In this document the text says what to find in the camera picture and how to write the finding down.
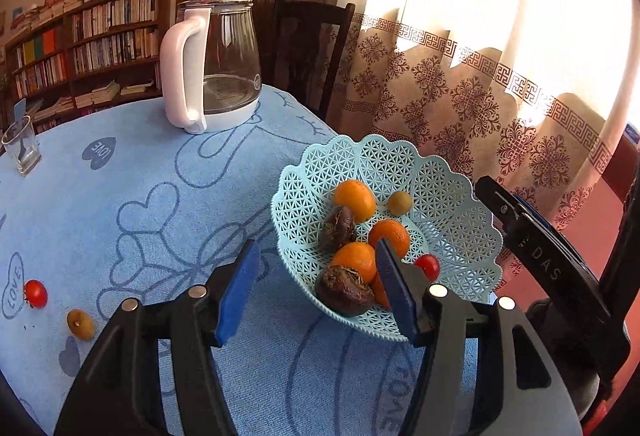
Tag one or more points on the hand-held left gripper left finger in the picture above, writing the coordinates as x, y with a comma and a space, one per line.
240, 296

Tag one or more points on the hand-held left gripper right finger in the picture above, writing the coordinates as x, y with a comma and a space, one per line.
395, 291

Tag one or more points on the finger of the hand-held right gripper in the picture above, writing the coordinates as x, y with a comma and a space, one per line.
560, 236
540, 261

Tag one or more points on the small orange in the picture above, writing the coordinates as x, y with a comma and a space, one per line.
380, 293
356, 262
392, 233

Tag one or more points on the cherry tomato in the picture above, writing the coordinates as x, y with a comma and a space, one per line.
428, 267
35, 293

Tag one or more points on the dark passion fruit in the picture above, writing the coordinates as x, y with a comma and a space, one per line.
337, 228
345, 298

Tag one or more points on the longan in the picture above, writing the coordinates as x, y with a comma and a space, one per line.
400, 203

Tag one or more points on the large orange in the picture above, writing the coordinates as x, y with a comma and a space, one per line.
355, 201

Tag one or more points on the light blue lattice fruit basket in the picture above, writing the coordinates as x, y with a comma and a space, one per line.
450, 196

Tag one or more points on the person's right hand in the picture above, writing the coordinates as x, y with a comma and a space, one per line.
565, 356

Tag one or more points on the blue heart print tablecloth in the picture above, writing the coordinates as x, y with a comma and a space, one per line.
150, 165

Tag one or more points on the small brownish round fruit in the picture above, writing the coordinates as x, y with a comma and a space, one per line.
81, 325

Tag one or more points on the patterned beige curtain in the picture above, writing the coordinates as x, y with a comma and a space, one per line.
450, 90

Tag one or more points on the dark wooden chair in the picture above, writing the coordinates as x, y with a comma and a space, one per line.
337, 65

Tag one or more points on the clear glass cup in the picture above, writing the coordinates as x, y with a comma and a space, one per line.
20, 150

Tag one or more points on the brown wooden bookshelf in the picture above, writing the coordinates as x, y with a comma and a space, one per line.
67, 43

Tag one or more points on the rows of shelved books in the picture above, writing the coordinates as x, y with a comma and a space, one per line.
115, 13

